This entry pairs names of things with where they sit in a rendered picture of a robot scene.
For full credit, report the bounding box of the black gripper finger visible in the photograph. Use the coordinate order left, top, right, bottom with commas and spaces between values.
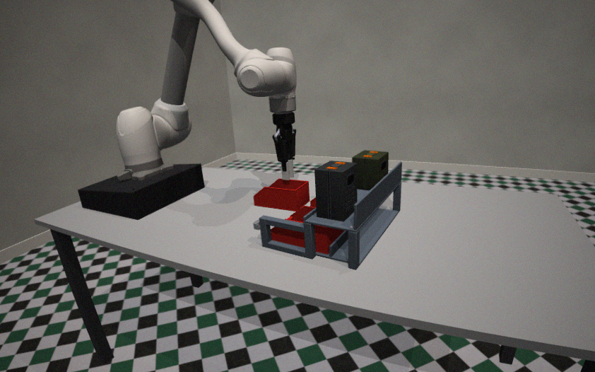
273, 129, 290, 180
288, 129, 296, 178

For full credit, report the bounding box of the olive green case with orange latches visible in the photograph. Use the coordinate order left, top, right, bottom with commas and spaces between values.
352, 150, 389, 190

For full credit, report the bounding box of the black case with orange latches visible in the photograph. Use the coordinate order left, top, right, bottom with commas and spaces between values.
314, 161, 357, 221

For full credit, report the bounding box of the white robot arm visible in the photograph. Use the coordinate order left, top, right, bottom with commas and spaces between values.
116, 0, 297, 181

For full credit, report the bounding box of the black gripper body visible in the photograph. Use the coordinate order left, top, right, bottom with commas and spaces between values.
273, 112, 295, 140

